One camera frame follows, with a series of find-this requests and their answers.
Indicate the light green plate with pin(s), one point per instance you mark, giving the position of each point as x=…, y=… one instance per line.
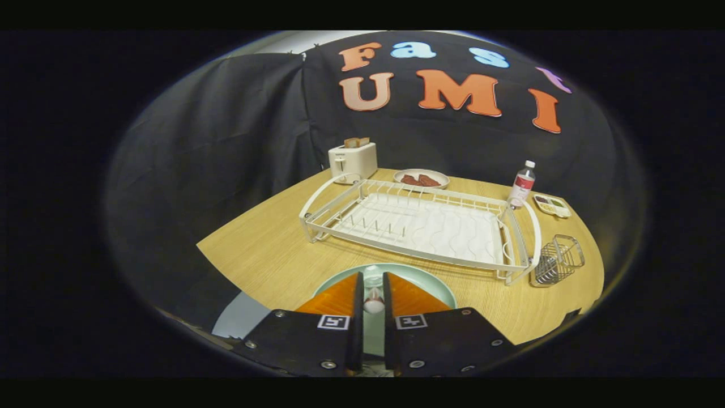
x=433, y=283

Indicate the red meat slices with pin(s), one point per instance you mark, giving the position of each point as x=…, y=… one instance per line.
x=420, y=181

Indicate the white plate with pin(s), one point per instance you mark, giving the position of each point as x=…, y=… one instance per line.
x=444, y=178

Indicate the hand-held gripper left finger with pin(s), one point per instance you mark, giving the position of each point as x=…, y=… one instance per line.
x=294, y=343

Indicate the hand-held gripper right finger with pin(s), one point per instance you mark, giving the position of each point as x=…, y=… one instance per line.
x=447, y=343

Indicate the small white snack tray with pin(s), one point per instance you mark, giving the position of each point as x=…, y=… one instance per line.
x=552, y=205

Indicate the clear plastic bottle red label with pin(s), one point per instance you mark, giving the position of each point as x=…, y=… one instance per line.
x=522, y=184

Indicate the white toaster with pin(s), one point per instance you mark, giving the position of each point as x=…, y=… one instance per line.
x=354, y=163

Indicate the toasted bread slice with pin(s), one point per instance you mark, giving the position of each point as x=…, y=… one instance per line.
x=357, y=143

